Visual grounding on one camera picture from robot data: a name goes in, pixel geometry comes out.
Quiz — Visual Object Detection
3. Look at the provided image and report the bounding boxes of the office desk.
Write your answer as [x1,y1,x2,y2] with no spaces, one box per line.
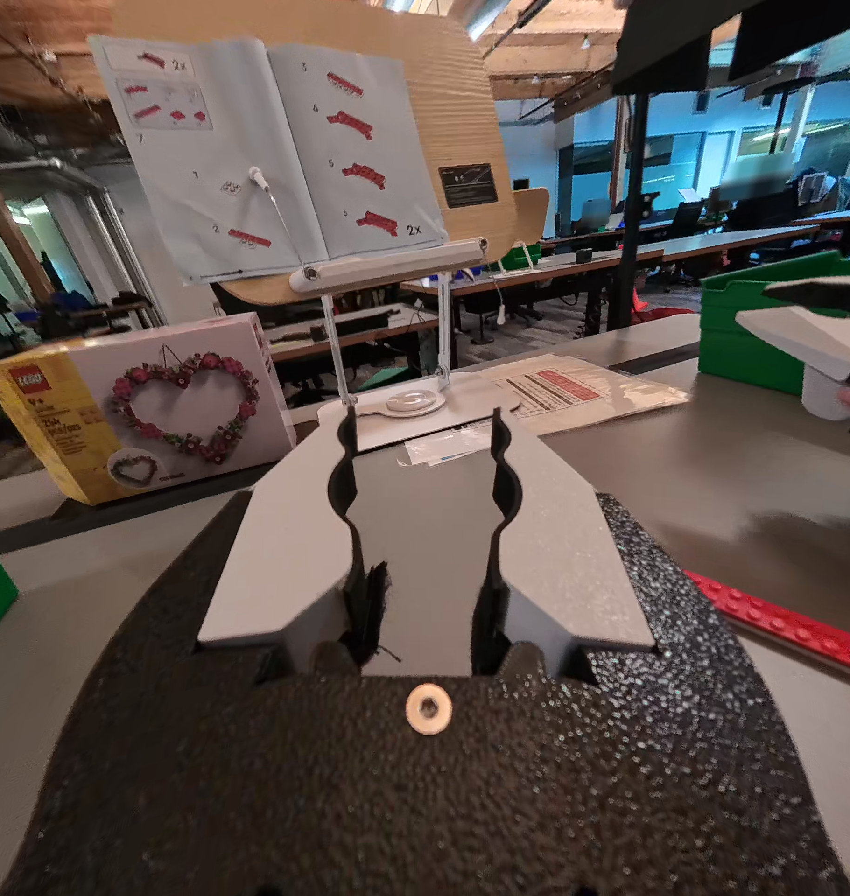
[649,224,850,284]
[400,246,667,330]

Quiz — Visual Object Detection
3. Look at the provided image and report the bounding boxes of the red lego baseplate frame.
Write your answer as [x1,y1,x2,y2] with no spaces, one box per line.
[684,570,850,676]

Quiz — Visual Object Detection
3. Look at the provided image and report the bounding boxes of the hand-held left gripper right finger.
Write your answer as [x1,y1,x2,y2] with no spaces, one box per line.
[470,408,657,679]

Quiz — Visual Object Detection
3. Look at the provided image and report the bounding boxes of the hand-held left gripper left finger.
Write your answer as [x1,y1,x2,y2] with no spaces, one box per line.
[197,405,391,666]

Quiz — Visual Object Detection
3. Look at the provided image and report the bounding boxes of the lego set box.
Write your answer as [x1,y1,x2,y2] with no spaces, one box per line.
[0,311,298,506]

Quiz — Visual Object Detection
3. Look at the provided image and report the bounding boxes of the lego instruction booklet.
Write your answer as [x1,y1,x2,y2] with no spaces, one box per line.
[89,35,448,287]

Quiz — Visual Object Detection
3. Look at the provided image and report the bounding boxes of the black metal frame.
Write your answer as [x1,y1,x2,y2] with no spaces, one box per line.
[607,0,850,333]

